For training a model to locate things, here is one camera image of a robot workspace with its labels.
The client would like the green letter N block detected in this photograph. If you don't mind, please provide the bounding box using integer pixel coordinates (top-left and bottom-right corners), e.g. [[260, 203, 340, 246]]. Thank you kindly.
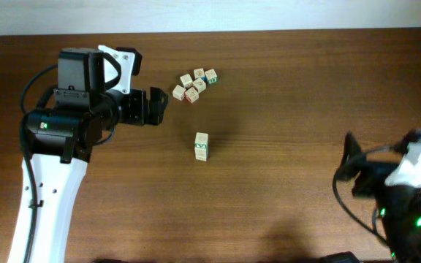
[[194, 132, 209, 148]]

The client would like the teal sided picture block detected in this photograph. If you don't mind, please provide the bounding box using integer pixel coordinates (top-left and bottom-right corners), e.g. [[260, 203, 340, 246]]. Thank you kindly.
[[194, 143, 208, 161]]

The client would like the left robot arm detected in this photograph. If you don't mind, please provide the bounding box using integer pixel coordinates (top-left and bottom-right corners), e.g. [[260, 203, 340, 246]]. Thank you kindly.
[[9, 45, 168, 262]]

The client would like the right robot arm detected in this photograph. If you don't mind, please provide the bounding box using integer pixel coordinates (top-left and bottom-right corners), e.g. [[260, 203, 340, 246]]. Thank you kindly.
[[332, 129, 421, 262]]

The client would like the leftmost plain wooden block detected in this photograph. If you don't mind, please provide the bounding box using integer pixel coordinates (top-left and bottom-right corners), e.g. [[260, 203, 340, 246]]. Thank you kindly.
[[172, 85, 186, 101]]

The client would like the red edged picture block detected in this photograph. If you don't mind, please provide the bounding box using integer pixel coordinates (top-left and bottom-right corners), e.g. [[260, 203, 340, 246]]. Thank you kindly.
[[184, 87, 199, 104]]

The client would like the upper left picture block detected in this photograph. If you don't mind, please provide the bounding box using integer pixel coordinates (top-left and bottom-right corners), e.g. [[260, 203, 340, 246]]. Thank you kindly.
[[180, 74, 193, 88]]

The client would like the center picture wooden block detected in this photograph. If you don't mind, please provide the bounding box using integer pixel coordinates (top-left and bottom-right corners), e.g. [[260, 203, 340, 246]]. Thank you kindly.
[[192, 78, 207, 94]]

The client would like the top blue sided block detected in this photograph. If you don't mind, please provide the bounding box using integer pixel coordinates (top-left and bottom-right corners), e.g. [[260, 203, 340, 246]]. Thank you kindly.
[[193, 68, 206, 81]]

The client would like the top right green sided block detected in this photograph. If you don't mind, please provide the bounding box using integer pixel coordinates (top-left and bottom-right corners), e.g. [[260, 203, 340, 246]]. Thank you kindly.
[[205, 69, 218, 84]]

